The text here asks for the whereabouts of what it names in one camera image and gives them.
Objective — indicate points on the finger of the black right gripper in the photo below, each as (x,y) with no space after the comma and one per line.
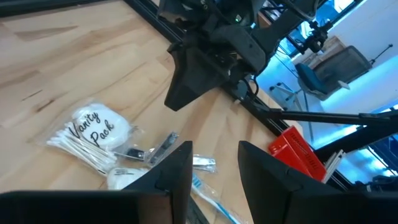
(192,81)
(242,46)

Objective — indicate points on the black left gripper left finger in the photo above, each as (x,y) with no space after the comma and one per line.
(174,174)

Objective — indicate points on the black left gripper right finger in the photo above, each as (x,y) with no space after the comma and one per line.
(267,186)

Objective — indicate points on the small silver item packet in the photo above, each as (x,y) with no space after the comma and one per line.
(203,161)

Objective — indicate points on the clear bagged vanity pack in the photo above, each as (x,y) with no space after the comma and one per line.
(124,179)
(99,124)

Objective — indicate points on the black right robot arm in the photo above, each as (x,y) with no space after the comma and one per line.
(281,28)

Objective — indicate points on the red plastic basket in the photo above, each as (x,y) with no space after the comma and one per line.
(298,152)

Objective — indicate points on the light blue bagged toothbrush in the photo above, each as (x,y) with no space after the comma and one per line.
(214,201)

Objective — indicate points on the black stand-mounted device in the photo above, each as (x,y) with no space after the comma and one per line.
(315,40)

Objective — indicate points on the blue grey office chair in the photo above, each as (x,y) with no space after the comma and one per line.
(342,67)

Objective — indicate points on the white corner bracket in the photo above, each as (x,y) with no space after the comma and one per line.
(334,163)

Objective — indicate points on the black aluminium table frame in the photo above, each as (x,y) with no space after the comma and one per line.
(326,117)

